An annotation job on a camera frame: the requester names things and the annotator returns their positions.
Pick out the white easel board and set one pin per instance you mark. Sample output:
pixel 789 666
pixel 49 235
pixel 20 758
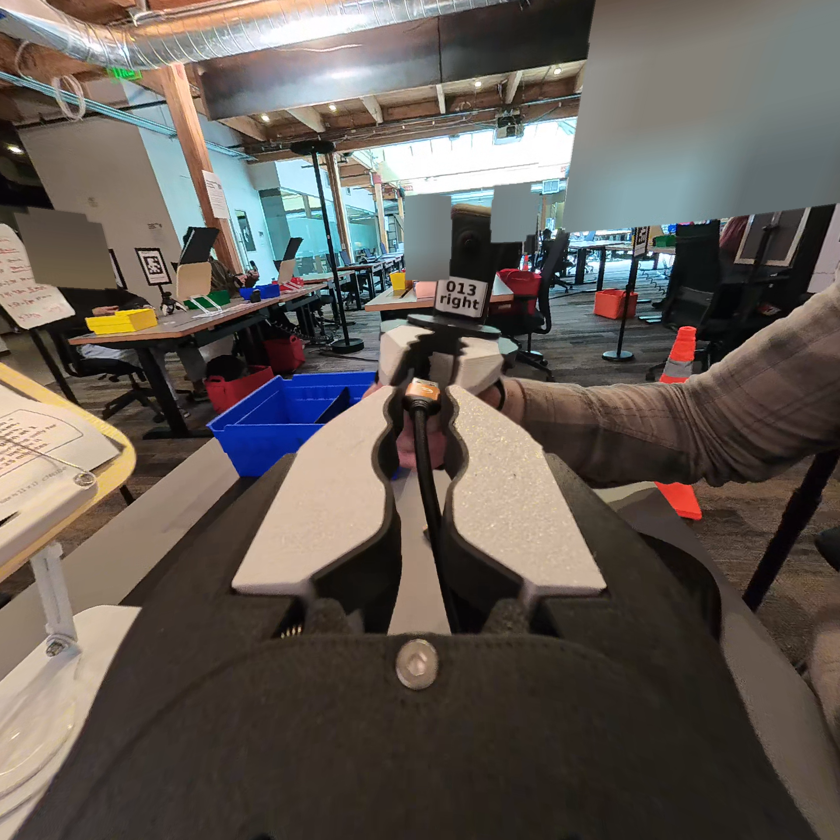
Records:
pixel 29 282

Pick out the blue plastic bin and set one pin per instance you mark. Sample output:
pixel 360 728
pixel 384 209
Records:
pixel 282 420

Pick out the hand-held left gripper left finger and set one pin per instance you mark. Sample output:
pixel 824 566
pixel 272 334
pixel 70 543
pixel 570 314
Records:
pixel 309 525

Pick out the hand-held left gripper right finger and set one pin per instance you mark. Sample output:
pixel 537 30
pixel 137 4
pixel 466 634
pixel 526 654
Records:
pixel 525 525

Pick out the person's right forearm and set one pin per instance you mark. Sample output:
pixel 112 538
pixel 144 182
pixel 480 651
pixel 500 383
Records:
pixel 683 407

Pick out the yellow plastic bin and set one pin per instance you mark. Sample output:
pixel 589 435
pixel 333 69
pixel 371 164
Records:
pixel 121 322

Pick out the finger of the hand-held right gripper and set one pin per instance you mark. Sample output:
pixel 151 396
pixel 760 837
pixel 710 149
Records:
pixel 398 355
pixel 479 365

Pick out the wooden column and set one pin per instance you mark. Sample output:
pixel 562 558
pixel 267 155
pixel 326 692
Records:
pixel 197 158

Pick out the red plastic bin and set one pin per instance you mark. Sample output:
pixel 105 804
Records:
pixel 236 391

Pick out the black pole stand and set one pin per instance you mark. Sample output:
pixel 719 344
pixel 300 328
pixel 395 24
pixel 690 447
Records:
pixel 328 250

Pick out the person's right hand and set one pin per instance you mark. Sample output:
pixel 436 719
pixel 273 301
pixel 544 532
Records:
pixel 492 394

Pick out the instruction sheet on stand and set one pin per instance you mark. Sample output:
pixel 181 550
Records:
pixel 112 492

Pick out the red office chair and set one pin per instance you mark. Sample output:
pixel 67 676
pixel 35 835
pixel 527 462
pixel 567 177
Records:
pixel 523 309

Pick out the orange plastic bin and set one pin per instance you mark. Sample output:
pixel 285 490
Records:
pixel 614 305

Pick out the wooden work table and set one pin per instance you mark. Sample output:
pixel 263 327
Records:
pixel 197 322
pixel 394 302

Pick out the white stand base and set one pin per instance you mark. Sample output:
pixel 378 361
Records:
pixel 53 709

